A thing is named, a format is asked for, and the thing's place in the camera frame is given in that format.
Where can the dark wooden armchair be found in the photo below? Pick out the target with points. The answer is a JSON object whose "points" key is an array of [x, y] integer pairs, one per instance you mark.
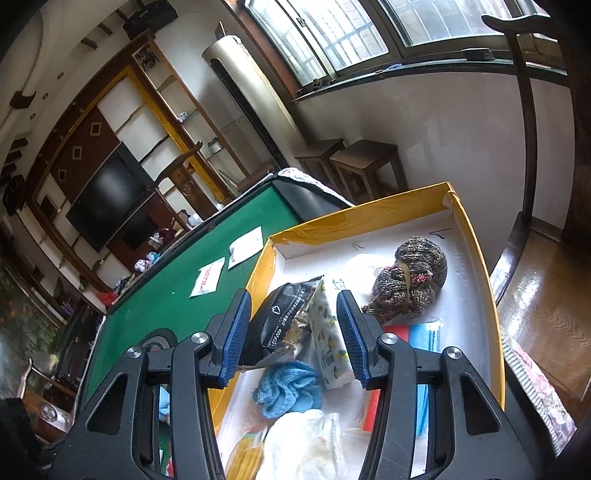
{"points": [[545, 300]]}

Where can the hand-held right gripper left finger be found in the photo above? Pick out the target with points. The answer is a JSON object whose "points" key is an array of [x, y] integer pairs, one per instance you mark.
{"points": [[235, 337]]}

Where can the light wooden carved chair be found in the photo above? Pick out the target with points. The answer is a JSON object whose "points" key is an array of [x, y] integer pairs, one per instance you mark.
{"points": [[189, 184]]}

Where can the zip bag of coloured rolls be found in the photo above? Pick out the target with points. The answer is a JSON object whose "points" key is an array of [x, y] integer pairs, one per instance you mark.
{"points": [[415, 332]]}

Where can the lemon print tissue pack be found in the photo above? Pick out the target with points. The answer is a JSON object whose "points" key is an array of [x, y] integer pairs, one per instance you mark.
{"points": [[328, 341]]}

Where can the large barred window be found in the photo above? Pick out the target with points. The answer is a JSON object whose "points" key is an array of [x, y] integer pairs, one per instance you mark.
{"points": [[360, 32]]}

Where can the black flat television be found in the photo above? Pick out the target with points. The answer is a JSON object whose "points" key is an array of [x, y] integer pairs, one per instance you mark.
{"points": [[106, 203]]}

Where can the yellow packet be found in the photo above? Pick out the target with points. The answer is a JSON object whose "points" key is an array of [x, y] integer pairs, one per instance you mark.
{"points": [[247, 457]]}

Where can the plain white sachet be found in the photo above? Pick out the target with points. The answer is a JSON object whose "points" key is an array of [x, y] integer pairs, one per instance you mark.
{"points": [[244, 249]]}

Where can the yellow cardboard box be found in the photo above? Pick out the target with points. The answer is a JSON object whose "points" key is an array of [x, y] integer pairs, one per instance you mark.
{"points": [[461, 295]]}

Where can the wooden tv cabinet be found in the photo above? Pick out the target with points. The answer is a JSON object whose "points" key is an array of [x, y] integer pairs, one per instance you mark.
{"points": [[138, 230]]}

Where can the dark wooden stool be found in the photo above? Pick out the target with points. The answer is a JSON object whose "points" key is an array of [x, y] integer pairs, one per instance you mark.
{"points": [[318, 157], [364, 159]]}

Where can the white sachet red print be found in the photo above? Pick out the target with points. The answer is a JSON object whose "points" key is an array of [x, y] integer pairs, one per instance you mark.
{"points": [[207, 277]]}

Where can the red shopping bag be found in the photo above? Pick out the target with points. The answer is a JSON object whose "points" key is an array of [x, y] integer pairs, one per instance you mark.
{"points": [[106, 297]]}

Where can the black duffel bag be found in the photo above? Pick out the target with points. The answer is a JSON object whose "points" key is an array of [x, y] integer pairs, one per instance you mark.
{"points": [[150, 16]]}

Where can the white towel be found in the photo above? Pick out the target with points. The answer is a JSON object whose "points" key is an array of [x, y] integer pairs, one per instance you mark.
{"points": [[300, 447]]}

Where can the grey round table hub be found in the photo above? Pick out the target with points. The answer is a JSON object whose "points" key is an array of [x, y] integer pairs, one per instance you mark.
{"points": [[157, 341]]}

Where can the wooden wall shelf unit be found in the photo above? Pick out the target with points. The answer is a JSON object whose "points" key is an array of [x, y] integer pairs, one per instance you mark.
{"points": [[87, 138]]}

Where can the floral cushion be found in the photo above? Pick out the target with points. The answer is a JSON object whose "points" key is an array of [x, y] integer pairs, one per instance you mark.
{"points": [[540, 392]]}

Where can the small dark box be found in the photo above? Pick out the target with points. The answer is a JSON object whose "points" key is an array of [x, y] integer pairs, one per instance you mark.
{"points": [[480, 54]]}

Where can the white standing air conditioner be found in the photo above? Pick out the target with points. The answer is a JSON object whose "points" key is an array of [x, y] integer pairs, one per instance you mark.
{"points": [[240, 83]]}

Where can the black gold-patterned snack bag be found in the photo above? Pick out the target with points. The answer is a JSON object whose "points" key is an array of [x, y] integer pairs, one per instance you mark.
{"points": [[277, 318]]}

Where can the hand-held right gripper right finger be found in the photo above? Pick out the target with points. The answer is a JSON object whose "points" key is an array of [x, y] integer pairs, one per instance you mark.
{"points": [[351, 341]]}

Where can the brown knitted scarf bundle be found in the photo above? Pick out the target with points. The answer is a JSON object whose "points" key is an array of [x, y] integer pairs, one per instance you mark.
{"points": [[406, 281]]}

